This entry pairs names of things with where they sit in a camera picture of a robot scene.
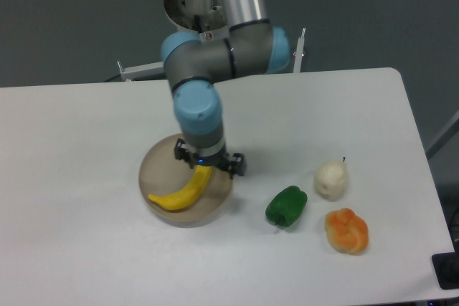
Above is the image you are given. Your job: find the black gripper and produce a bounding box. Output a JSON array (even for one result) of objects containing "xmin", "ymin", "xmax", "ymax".
[{"xmin": 174, "ymin": 138, "xmax": 247, "ymax": 179}]

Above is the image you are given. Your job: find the yellow toy banana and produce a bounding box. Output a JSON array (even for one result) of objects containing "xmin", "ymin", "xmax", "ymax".
[{"xmin": 148, "ymin": 166, "xmax": 213, "ymax": 211}]

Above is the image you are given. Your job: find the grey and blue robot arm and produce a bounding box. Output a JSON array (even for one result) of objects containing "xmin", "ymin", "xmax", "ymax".
[{"xmin": 161, "ymin": 0, "xmax": 290, "ymax": 176}]

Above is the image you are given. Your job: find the beige round plate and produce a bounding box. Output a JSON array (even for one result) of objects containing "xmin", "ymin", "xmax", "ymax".
[{"xmin": 138, "ymin": 134, "xmax": 232, "ymax": 226}]

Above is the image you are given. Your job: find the green toy bell pepper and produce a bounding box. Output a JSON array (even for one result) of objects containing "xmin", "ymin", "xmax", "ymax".
[{"xmin": 265, "ymin": 186, "xmax": 308, "ymax": 228}]

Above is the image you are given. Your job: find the white toy garlic bulb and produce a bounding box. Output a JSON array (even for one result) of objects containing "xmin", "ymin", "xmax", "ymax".
[{"xmin": 313, "ymin": 160, "xmax": 349, "ymax": 201}]

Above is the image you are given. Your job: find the orange toy bread roll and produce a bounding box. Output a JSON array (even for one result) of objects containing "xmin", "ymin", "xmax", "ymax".
[{"xmin": 324, "ymin": 208, "xmax": 369, "ymax": 255}]

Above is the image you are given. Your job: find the black device at table edge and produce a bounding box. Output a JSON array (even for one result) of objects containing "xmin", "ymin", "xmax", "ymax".
[{"xmin": 431, "ymin": 252, "xmax": 458, "ymax": 290}]

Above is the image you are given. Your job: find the white metal bracket left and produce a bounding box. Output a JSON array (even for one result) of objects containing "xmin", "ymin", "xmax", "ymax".
[{"xmin": 117, "ymin": 61, "xmax": 166, "ymax": 81}]

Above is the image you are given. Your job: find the white metal bracket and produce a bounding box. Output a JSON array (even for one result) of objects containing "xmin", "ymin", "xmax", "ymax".
[
  {"xmin": 293, "ymin": 27, "xmax": 306, "ymax": 73},
  {"xmin": 117, "ymin": 61, "xmax": 166, "ymax": 81}
]

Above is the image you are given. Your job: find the white metal bracket right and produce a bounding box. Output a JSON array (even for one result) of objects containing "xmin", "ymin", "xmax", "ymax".
[{"xmin": 293, "ymin": 27, "xmax": 306, "ymax": 73}]

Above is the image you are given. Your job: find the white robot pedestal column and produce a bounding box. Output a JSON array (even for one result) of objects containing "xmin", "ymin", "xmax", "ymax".
[{"xmin": 164, "ymin": 0, "xmax": 229, "ymax": 42}]

